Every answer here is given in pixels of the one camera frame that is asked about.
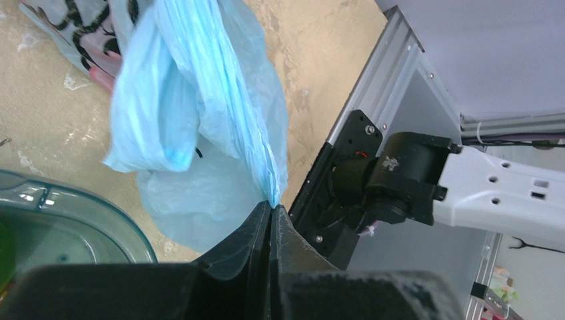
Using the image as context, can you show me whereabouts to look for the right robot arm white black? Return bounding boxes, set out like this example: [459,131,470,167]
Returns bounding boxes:
[329,132,564,251]

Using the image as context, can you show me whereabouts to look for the light blue plastic bag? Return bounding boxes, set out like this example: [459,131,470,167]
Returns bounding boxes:
[18,0,290,255]

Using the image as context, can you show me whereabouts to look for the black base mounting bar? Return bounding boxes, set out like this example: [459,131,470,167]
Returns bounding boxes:
[288,110,382,270]

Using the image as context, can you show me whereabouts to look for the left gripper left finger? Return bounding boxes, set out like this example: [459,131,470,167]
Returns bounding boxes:
[1,202,271,319]

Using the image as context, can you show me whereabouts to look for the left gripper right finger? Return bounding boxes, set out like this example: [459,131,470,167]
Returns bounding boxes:
[270,206,464,319]

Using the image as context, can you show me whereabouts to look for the aluminium frame rail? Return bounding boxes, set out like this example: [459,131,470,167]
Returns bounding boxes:
[320,7,564,319]

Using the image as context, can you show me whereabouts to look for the teal plastic tub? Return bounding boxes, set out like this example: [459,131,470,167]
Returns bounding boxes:
[1,169,157,290]

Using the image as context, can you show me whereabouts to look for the green yellow fake mango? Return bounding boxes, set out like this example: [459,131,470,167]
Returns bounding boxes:
[1,223,17,291]

